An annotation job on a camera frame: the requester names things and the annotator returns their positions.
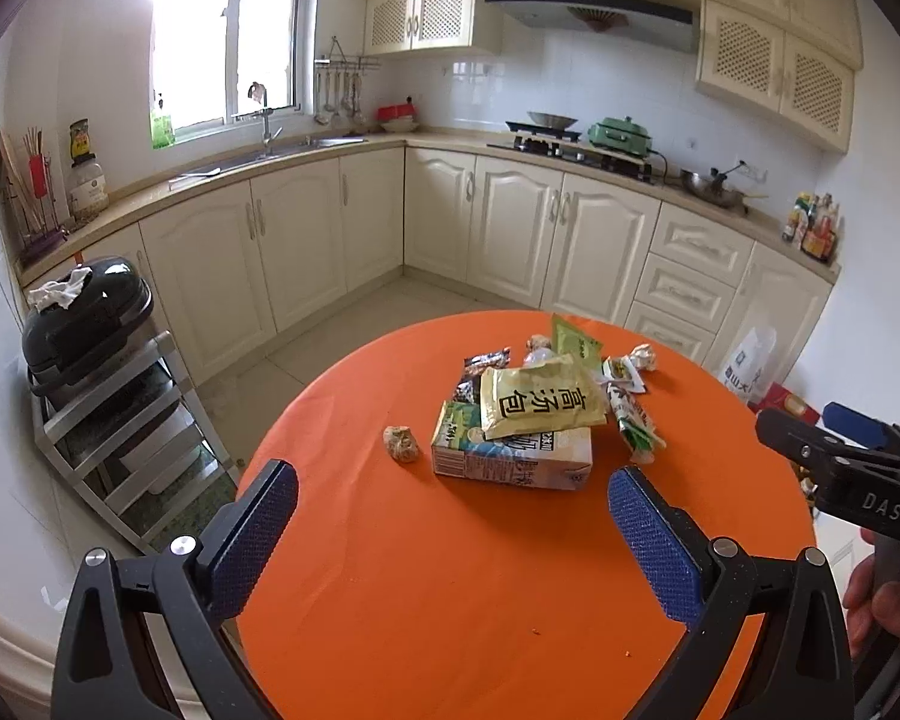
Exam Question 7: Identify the white rice bag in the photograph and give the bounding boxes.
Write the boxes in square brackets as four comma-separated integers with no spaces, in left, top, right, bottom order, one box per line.
[716,324,781,395]

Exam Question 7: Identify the metal shelf rack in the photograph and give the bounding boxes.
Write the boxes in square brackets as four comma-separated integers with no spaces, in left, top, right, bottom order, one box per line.
[30,330,241,552]

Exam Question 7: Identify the hanging utensil rack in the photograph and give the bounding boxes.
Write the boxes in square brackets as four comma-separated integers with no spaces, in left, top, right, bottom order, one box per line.
[313,36,382,128]

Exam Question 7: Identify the folding fan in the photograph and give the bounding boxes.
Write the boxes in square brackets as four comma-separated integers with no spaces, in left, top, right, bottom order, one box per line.
[568,6,617,35]

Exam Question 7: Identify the red bag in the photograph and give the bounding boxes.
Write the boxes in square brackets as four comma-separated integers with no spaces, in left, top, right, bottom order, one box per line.
[750,382,822,425]

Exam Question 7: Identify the beige kitchen countertop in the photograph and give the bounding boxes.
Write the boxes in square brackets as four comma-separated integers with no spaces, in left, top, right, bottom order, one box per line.
[15,124,842,290]

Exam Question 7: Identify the black grill appliance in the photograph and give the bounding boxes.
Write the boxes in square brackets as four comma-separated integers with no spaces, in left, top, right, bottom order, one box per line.
[21,256,155,398]

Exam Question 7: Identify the green foil packet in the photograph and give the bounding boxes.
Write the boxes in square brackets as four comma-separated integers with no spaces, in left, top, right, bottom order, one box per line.
[550,313,605,372]

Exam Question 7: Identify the green dish soap bottle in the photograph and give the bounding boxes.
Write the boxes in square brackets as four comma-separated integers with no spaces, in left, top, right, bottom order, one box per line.
[150,94,177,151]

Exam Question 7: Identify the metal faucet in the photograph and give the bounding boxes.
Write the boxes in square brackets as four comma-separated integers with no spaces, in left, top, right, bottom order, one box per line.
[247,81,284,158]

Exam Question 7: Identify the green and white wrapper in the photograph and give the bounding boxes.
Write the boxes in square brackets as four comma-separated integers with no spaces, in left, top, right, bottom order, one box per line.
[606,382,666,466]

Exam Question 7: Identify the person's right hand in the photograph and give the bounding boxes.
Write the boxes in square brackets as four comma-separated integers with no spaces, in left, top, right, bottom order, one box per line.
[842,561,900,661]

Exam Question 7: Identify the gas stove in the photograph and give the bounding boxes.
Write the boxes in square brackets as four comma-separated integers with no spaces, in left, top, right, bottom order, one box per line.
[486,131,665,185]

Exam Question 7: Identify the dark snack wrapper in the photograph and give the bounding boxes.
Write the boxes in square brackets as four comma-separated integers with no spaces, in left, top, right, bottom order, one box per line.
[454,347,515,406]

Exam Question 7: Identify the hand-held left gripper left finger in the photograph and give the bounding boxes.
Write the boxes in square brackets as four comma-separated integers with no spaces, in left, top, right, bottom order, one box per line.
[51,457,301,720]

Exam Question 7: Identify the purple rack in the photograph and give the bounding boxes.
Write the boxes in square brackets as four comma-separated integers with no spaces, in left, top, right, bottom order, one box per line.
[21,226,72,262]

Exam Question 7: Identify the steel wok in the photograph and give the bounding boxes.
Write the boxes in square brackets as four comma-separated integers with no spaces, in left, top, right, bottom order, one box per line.
[505,111,580,142]

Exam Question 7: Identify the steel sink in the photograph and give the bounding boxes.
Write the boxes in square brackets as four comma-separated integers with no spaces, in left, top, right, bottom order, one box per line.
[187,133,368,173]

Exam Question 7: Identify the yellow-green soup packet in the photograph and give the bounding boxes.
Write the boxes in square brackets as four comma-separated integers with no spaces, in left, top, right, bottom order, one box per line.
[480,354,608,442]

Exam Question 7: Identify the white snack packet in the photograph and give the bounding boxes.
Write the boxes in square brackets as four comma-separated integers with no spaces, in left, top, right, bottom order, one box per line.
[602,356,647,395]

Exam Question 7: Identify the green electric cooker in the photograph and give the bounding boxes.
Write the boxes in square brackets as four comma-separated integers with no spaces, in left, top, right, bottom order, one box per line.
[586,116,655,158]

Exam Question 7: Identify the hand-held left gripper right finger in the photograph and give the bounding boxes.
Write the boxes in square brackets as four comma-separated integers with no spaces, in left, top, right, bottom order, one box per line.
[606,465,856,720]

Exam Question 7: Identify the range hood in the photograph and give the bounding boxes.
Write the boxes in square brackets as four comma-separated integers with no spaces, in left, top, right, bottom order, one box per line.
[484,0,700,53]

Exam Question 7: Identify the cream drawer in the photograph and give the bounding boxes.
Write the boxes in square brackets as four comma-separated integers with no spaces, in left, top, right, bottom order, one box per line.
[634,253,740,335]
[622,300,721,372]
[649,202,755,290]

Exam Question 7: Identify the brown crumpled paper ball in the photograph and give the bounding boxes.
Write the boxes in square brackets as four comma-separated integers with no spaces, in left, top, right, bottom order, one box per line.
[382,425,422,463]

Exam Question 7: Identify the window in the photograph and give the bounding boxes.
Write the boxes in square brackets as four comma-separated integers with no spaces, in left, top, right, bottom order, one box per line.
[146,0,323,143]

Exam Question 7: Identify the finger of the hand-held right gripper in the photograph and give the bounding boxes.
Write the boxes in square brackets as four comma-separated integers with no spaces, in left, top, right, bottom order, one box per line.
[822,402,900,460]
[755,408,872,472]

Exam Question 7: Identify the milk carton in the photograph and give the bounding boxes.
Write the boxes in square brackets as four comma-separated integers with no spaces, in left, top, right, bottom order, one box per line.
[431,399,595,492]

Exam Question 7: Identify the red pot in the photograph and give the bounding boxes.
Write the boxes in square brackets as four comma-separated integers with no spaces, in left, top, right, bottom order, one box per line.
[377,99,422,134]

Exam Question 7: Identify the wok pan with handle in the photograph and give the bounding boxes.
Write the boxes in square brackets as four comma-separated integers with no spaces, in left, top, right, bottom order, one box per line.
[679,161,770,212]

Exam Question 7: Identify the round orange table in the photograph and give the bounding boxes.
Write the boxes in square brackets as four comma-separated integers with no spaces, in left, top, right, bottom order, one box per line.
[236,309,818,720]

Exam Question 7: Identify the glass jar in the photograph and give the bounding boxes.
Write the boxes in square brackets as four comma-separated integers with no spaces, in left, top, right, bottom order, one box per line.
[67,157,111,224]

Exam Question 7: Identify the row of cream base cabinets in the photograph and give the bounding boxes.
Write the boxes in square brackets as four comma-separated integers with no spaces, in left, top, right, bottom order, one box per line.
[22,146,841,421]

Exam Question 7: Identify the group of condiment bottles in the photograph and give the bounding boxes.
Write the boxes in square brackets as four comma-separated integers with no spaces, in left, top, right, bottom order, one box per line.
[781,191,842,263]

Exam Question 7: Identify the white crumpled cloth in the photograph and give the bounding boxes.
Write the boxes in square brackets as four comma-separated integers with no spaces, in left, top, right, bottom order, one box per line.
[28,266,95,310]

